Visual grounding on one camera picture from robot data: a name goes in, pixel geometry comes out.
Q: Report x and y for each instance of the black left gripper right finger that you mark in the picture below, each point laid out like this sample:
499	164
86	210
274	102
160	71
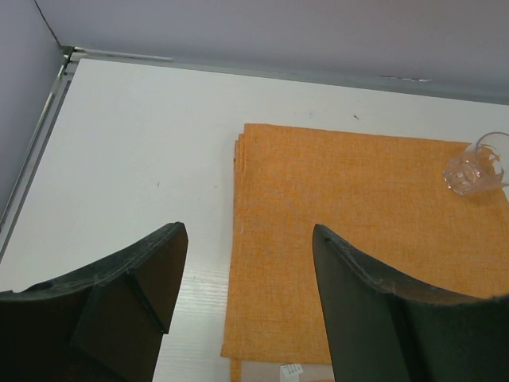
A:
383	325

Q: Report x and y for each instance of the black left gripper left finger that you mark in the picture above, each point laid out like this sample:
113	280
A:
102	322

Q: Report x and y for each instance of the orange cloth napkin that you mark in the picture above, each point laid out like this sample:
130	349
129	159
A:
385	195

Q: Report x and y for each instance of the clear drinking glass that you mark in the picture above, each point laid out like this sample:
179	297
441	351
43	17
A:
482	166

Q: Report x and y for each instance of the aluminium frame rail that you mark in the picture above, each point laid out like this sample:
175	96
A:
72	56

